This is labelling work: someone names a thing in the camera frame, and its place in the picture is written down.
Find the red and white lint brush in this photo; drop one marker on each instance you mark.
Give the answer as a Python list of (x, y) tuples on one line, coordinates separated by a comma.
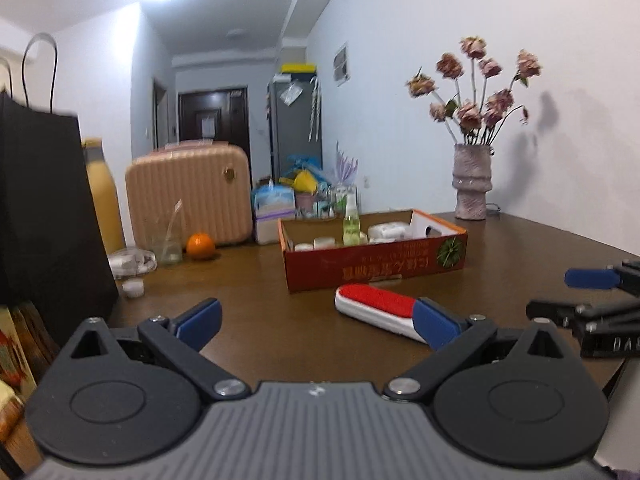
[(370, 307)]

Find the side room door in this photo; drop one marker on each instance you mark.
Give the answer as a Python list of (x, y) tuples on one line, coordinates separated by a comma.
[(160, 115)]

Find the orange fruit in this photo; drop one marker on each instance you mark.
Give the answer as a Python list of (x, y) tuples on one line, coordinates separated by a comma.
[(201, 246)]

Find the white striped cane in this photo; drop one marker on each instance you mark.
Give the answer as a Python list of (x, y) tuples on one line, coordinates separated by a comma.
[(314, 110)]

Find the grey ribbed vase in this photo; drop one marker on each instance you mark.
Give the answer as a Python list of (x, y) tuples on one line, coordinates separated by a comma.
[(472, 185)]

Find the white wall panel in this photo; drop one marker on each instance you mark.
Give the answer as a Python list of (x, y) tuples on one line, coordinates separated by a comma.
[(340, 64)]

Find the yellow bottle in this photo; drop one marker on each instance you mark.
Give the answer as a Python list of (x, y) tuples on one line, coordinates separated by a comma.
[(105, 200)]

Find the pink cup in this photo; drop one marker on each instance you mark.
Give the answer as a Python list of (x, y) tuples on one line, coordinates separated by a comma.
[(305, 205)]

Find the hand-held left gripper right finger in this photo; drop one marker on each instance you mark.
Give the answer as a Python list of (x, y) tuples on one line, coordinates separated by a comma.
[(435, 322)]

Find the clear drinking glass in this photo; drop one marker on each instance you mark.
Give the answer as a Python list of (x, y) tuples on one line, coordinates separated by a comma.
[(167, 256)]

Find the green spray bottle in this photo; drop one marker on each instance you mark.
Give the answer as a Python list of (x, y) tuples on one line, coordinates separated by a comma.
[(351, 227)]

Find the blue plastic bag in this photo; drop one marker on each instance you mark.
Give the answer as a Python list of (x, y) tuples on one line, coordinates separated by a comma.
[(305, 164)]

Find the grey refrigerator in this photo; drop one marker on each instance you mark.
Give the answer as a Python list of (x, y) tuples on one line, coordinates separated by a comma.
[(292, 130)]

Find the white round jar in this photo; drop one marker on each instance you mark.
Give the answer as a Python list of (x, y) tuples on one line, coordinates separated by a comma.
[(303, 247), (324, 243)]

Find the red cardboard box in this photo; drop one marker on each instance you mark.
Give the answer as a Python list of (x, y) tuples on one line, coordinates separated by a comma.
[(375, 267)]

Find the clear straw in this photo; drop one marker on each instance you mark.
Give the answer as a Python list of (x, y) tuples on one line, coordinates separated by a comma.
[(175, 220)]

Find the yellow box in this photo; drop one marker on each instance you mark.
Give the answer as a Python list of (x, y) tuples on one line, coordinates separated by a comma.
[(298, 67)]

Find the pink ribbed suitcase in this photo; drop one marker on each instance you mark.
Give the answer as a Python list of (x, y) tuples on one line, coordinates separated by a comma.
[(190, 195)]

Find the small white cup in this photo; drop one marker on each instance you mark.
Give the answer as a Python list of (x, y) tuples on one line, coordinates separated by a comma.
[(133, 288)]

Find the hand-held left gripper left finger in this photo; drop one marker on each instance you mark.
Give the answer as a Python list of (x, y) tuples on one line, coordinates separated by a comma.
[(200, 320)]

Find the dark wooden door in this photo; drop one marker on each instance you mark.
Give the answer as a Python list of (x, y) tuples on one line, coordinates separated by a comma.
[(225, 110)]

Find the clear paper sleeve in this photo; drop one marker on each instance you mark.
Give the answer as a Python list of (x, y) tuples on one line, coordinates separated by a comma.
[(291, 94)]

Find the black paper bag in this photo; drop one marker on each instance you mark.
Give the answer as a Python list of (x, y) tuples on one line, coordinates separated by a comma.
[(45, 210)]

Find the dried pink flowers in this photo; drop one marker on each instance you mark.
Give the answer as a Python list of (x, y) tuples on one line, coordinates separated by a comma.
[(470, 112)]

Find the blue tissue pack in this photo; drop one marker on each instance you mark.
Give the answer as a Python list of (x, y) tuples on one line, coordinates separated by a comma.
[(272, 197)]

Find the colourful printed book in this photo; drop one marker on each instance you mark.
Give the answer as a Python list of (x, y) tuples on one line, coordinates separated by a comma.
[(20, 345)]

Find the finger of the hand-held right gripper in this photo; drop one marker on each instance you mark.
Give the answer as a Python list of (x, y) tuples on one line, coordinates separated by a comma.
[(590, 278), (555, 310)]

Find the yellow funnel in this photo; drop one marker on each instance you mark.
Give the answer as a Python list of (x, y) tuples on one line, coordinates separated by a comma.
[(302, 181)]

